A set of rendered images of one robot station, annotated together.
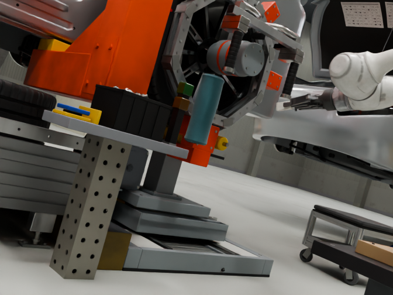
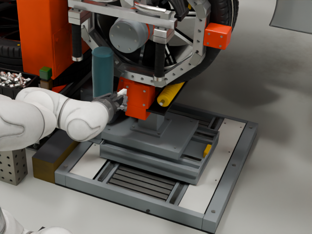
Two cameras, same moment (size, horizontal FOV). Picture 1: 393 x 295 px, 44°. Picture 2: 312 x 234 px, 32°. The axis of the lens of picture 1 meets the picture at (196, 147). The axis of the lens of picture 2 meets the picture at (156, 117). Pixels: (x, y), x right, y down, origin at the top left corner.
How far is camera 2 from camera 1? 251 cm
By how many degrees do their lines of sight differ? 67
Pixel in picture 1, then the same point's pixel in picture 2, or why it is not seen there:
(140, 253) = (63, 177)
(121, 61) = (25, 43)
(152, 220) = (112, 152)
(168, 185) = (149, 122)
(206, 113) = (94, 84)
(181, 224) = (140, 160)
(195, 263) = (116, 197)
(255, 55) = (125, 34)
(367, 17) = not seen: outside the picture
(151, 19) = (35, 10)
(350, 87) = not seen: hidden behind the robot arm
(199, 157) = (133, 111)
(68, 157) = not seen: hidden behind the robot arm
